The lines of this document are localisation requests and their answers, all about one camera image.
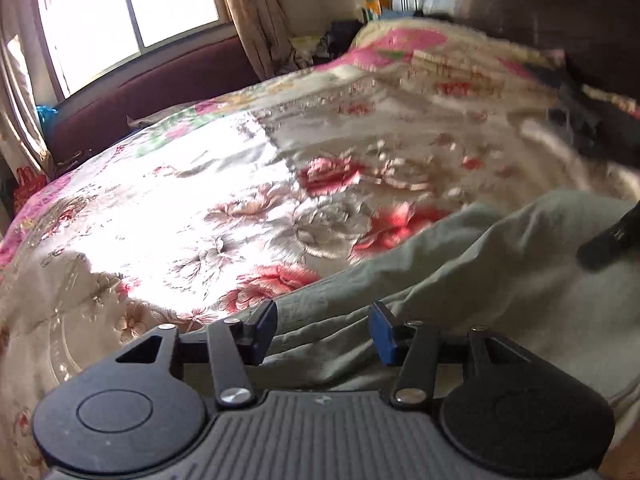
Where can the yellow package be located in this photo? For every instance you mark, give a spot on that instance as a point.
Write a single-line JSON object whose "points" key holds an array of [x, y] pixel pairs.
{"points": [[374, 0]]}

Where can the window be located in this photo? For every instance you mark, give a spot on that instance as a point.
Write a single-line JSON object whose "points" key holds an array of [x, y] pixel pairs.
{"points": [[125, 15]]}

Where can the floral pillow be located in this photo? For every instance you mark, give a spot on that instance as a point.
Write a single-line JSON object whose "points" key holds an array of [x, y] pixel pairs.
{"points": [[450, 52]]}

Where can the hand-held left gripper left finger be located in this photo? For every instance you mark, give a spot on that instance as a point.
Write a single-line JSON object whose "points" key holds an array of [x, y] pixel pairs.
{"points": [[265, 332]]}

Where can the beige patterned curtain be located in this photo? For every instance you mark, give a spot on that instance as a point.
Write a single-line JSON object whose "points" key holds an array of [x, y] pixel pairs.
{"points": [[20, 105], [255, 15]]}

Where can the blue plastic bag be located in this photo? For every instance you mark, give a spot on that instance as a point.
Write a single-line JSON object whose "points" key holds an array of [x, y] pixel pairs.
{"points": [[46, 117]]}

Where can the burgundy sofa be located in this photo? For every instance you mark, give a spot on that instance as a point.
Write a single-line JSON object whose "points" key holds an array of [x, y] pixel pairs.
{"points": [[140, 95]]}

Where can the pile of dark clothes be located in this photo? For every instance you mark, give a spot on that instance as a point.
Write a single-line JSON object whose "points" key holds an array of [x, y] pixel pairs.
{"points": [[595, 115]]}

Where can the white green paper bag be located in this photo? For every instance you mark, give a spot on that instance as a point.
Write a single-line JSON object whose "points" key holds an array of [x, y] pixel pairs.
{"points": [[302, 52]]}

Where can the grey-green pants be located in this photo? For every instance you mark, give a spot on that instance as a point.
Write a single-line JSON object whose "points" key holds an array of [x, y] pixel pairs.
{"points": [[480, 280]]}

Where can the black garment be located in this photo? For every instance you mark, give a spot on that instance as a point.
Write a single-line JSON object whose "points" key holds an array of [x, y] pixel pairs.
{"points": [[342, 35]]}

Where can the floral satin bedspread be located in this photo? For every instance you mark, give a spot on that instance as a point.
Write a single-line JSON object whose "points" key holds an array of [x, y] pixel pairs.
{"points": [[210, 195]]}

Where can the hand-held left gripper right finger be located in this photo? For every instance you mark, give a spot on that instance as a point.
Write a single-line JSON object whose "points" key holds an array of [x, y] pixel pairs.
{"points": [[382, 334]]}

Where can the red bag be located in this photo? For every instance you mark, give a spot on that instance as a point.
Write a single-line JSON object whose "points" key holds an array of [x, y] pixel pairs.
{"points": [[27, 187]]}

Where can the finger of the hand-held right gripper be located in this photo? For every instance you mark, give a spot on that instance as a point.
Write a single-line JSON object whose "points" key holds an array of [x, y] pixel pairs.
{"points": [[607, 242]]}

